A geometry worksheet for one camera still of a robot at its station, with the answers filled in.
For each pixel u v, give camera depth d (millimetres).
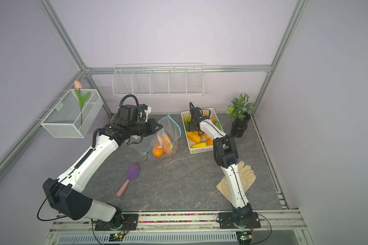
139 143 656
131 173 897
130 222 733
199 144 963
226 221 739
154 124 668
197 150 951
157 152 933
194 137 1017
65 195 388
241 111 860
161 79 983
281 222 741
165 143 769
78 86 792
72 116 825
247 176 871
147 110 699
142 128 643
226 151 644
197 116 871
